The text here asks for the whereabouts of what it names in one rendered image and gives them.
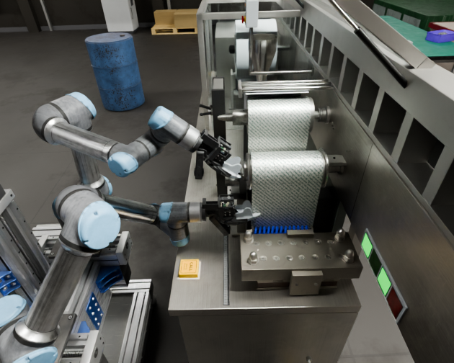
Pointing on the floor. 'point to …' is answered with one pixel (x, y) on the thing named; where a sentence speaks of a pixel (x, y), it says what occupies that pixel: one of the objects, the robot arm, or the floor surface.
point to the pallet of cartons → (175, 21)
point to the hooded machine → (120, 16)
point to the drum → (116, 70)
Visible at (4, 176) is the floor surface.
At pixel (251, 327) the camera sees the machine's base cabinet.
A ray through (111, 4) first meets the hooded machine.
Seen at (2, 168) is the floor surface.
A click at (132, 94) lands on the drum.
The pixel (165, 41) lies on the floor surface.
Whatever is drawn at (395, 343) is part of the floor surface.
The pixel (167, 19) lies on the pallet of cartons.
